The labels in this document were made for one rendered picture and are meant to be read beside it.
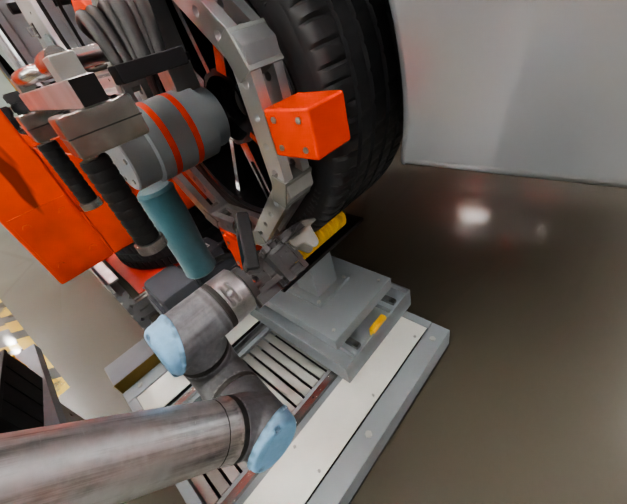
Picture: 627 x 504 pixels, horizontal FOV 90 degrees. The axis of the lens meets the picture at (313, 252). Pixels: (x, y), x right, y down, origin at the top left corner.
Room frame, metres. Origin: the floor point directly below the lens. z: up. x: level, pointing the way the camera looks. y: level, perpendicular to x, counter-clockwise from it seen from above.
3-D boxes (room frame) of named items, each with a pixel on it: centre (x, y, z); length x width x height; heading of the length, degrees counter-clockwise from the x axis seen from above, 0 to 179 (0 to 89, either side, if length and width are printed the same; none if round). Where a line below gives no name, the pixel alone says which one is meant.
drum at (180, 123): (0.67, 0.21, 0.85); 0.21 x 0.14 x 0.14; 127
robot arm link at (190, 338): (0.37, 0.23, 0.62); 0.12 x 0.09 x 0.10; 127
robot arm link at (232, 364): (0.37, 0.23, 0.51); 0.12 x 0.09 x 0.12; 33
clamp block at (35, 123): (0.73, 0.42, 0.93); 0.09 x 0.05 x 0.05; 127
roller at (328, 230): (0.68, 0.00, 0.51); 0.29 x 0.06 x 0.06; 127
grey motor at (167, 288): (0.94, 0.37, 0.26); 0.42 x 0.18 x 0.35; 127
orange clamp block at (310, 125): (0.47, -0.04, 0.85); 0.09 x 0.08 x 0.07; 37
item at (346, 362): (0.82, 0.02, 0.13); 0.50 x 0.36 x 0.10; 37
